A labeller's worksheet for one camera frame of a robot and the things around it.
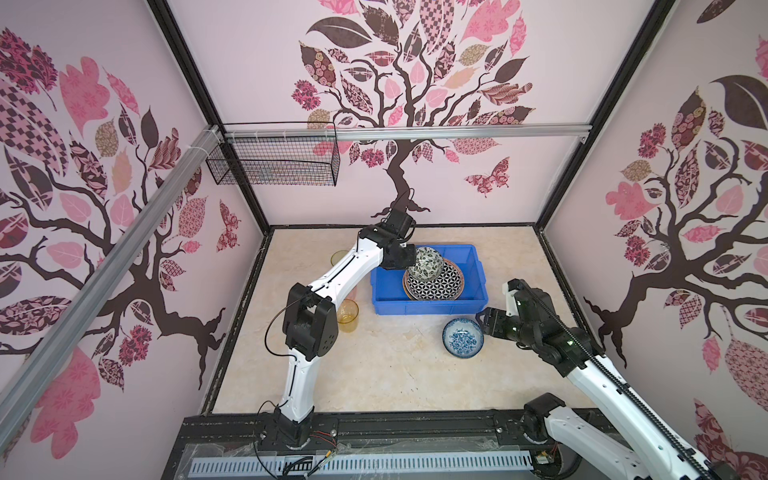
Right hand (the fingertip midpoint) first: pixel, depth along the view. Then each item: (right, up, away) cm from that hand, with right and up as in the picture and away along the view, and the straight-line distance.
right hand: (486, 314), depth 77 cm
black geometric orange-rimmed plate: (-7, +5, +21) cm, 22 cm away
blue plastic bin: (-26, +1, +22) cm, 34 cm away
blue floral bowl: (-4, -9, +10) cm, 14 cm away
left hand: (-20, +13, +12) cm, 26 cm away
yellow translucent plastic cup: (-39, -4, +15) cm, 42 cm away
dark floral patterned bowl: (-13, +13, +15) cm, 24 cm away
